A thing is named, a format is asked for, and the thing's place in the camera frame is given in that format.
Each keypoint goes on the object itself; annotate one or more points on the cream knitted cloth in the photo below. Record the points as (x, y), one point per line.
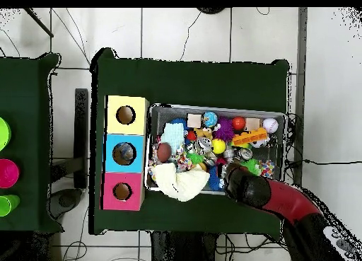
(181, 184)

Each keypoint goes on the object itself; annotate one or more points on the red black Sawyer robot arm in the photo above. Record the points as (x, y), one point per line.
(288, 201)

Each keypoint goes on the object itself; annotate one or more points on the shallow silver mesh bin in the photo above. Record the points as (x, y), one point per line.
(169, 111)

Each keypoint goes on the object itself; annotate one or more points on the wooden box with three holes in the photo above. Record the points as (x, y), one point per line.
(113, 128)

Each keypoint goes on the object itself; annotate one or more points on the brown toy football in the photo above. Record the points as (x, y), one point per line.
(164, 152)

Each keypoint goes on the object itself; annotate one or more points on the blue white patterned ball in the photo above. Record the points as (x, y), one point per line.
(210, 119)

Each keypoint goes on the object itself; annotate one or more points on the smooth yellow ball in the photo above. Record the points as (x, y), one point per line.
(219, 146)

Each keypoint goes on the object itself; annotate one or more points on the purple spiky ball with eyes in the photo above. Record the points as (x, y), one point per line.
(224, 129)

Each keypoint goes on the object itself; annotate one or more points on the blue spiky rubber ball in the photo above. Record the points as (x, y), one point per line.
(215, 179)

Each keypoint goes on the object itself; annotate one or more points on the dark green table cloth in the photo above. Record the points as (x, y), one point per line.
(198, 82)

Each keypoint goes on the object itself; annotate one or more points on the red orange ball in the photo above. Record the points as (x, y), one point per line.
(239, 123)

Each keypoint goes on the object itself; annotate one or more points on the orange toy building brick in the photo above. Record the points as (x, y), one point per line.
(250, 137)

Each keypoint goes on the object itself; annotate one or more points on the green spiky ball with eyes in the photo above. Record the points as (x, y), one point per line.
(253, 166)

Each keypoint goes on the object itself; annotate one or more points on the white baseball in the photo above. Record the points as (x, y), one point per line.
(270, 125)

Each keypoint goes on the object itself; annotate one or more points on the black upright panel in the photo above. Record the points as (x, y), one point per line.
(81, 130)

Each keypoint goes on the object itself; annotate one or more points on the dark green side table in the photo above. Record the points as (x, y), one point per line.
(25, 88)

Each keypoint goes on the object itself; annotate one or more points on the pink plastic cup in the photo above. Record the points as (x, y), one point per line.
(8, 173)

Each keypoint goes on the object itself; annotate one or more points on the lime green plastic cup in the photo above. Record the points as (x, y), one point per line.
(4, 133)
(8, 205)

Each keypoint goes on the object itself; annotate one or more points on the black slanted rod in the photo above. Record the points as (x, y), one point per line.
(39, 23)

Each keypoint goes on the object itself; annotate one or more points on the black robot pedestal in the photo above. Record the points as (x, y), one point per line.
(183, 249)

